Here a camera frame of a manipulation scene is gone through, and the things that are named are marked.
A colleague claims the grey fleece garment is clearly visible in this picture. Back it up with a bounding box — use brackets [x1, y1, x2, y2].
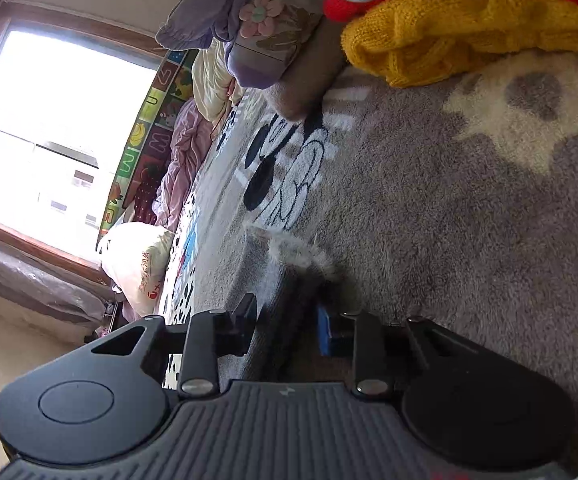
[219, 223, 342, 389]

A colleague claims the white plastic bag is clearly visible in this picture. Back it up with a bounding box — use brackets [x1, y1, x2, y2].
[98, 222, 174, 318]

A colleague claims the translucent grey curtain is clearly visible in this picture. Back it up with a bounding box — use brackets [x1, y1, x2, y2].
[0, 240, 117, 330]

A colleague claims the Mickey Mouse plush blanket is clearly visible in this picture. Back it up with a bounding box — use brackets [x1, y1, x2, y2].
[157, 49, 578, 480]

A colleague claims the pink crumpled bedsheet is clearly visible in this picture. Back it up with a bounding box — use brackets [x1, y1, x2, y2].
[151, 99, 212, 232]

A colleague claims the colourful alphabet foam mat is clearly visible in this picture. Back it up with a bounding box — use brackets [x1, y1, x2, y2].
[98, 49, 199, 236]

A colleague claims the cream satin quilt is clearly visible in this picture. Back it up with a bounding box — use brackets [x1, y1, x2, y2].
[191, 39, 243, 129]

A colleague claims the taupe folded garment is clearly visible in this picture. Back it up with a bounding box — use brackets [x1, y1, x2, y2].
[263, 18, 347, 122]

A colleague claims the yellow knitted sweater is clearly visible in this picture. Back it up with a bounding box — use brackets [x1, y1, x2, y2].
[341, 0, 578, 88]

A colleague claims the purple flower garment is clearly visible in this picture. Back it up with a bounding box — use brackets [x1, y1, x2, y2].
[155, 0, 324, 90]

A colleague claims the wooden window frame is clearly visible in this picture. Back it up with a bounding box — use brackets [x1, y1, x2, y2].
[0, 0, 164, 285]

